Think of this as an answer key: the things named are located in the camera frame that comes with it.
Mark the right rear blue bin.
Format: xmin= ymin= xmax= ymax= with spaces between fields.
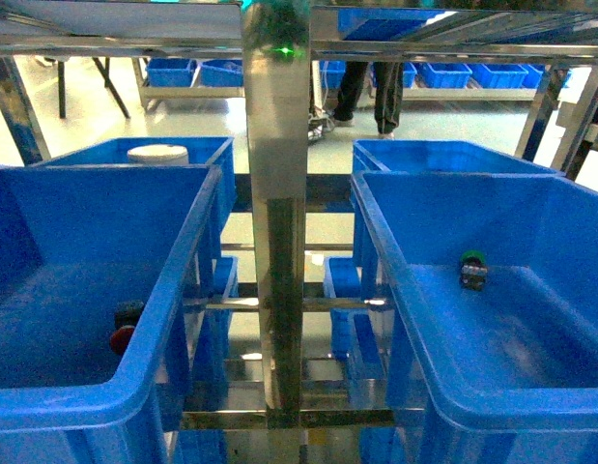
xmin=353 ymin=139 xmax=564 ymax=177

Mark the blue bin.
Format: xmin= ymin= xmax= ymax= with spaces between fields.
xmin=353 ymin=139 xmax=564 ymax=177
xmin=352 ymin=172 xmax=598 ymax=463
xmin=37 ymin=136 xmax=237 ymax=255
xmin=0 ymin=164 xmax=221 ymax=463

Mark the steel rack upright post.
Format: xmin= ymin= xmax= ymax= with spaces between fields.
xmin=242 ymin=1 xmax=311 ymax=463

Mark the stacked blue bins background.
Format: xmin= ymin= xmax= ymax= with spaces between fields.
xmin=146 ymin=58 xmax=545 ymax=89

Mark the white round container lid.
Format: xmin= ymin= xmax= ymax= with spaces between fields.
xmin=127 ymin=143 xmax=188 ymax=166

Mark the red push button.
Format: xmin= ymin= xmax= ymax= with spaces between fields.
xmin=109 ymin=300 xmax=145 ymax=356

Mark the left rear blue bin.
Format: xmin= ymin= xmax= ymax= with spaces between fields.
xmin=37 ymin=136 xmax=237 ymax=255

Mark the green push button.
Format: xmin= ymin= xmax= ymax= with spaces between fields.
xmin=459 ymin=249 xmax=488 ymax=291

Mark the person in green sweater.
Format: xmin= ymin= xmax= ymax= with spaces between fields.
xmin=330 ymin=60 xmax=406 ymax=140

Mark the right front blue bin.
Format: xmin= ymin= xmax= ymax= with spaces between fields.
xmin=352 ymin=172 xmax=598 ymax=463

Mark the left front blue bin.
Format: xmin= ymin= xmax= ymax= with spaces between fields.
xmin=0 ymin=164 xmax=221 ymax=463

